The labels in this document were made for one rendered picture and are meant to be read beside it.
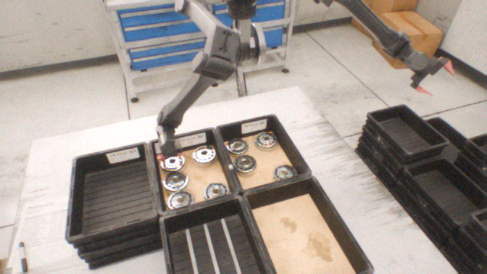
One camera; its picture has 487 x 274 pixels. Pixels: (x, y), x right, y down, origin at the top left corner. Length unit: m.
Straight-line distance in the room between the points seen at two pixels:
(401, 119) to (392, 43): 1.19
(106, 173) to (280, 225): 0.78
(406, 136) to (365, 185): 0.76
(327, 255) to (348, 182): 0.49
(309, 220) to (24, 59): 3.57
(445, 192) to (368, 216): 0.80
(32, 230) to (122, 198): 0.41
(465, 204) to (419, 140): 0.44
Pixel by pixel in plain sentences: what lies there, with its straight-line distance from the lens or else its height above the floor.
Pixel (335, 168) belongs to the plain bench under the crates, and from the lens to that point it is 1.60.
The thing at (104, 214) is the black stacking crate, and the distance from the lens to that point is 1.35.
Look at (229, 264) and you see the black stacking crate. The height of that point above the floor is 0.83.
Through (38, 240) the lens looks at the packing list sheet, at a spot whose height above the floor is 0.70.
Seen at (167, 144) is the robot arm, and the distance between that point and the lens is 1.18.
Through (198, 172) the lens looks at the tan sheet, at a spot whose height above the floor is 0.83.
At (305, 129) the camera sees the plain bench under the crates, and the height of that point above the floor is 0.70.
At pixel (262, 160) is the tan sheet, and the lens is 1.40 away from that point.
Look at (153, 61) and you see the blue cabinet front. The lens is 3.13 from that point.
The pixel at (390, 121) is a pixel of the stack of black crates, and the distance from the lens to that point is 2.33.
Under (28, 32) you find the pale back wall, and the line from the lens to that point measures 4.02.
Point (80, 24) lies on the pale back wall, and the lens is 3.91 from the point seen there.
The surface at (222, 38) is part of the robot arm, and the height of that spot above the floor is 1.48.
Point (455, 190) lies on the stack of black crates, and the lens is 2.23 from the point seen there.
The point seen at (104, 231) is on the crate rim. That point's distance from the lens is 1.18.
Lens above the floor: 1.86
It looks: 44 degrees down
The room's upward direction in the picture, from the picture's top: straight up
